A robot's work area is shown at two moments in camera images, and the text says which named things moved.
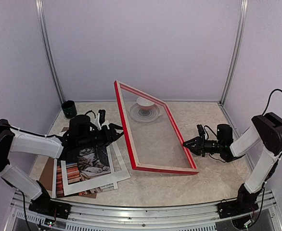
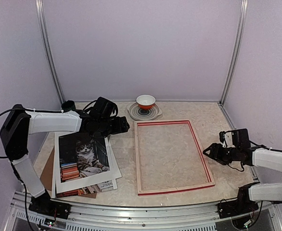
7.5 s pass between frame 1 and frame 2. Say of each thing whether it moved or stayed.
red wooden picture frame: moved
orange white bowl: stayed
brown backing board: stayed
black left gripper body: moved
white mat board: moved
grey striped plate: stayed
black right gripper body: moved
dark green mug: stayed
